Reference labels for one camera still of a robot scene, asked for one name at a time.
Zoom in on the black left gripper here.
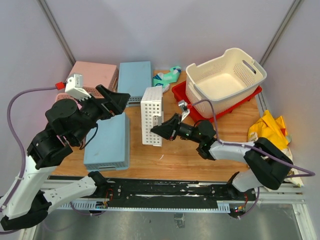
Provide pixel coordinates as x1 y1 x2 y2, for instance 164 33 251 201
73 83 131 144

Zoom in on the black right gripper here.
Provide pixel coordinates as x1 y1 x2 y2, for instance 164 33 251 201
150 113 203 144

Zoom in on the small white perforated basket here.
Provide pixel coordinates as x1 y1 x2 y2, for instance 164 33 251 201
140 86 164 147

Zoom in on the light blue upturned basket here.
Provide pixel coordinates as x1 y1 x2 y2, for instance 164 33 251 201
117 61 153 107

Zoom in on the pink perforated basket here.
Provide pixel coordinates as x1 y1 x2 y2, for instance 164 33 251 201
69 61 119 96

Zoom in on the blue perforated basket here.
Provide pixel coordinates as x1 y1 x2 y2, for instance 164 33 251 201
83 113 130 172

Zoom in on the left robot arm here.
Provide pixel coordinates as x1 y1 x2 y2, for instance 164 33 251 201
0 85 130 234

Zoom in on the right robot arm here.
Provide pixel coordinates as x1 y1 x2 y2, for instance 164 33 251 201
150 113 293 200

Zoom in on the red plastic tray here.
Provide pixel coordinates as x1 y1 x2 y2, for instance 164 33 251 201
171 81 263 123

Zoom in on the teal and white sock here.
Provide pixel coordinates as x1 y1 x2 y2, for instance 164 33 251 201
152 65 182 93

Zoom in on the pink basket with cloth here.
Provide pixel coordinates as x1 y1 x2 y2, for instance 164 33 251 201
55 93 77 103

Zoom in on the large white laundry basket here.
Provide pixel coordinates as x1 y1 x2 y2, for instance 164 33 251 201
185 47 267 119

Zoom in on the yellow cloth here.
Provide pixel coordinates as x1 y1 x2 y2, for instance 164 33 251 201
247 110 290 151

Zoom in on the patterned white cloth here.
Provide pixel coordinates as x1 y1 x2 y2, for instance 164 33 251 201
282 147 304 188

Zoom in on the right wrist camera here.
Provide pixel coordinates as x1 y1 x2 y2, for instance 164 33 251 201
178 100 190 122

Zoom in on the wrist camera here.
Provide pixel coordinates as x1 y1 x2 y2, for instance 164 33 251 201
178 100 190 122
55 73 92 101

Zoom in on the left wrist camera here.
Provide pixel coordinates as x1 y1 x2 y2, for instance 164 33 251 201
55 73 92 101

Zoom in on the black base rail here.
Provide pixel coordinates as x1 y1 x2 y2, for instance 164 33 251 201
49 176 256 208

